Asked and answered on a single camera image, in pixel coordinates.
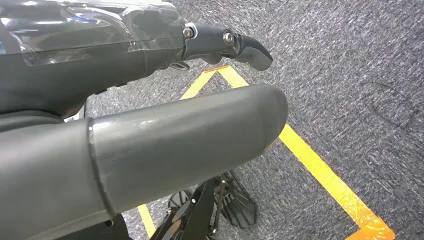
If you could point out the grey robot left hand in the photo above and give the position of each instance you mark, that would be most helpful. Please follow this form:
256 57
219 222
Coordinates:
165 149

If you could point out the yellow floor tape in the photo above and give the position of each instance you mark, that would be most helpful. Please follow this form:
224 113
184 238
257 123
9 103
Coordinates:
318 165

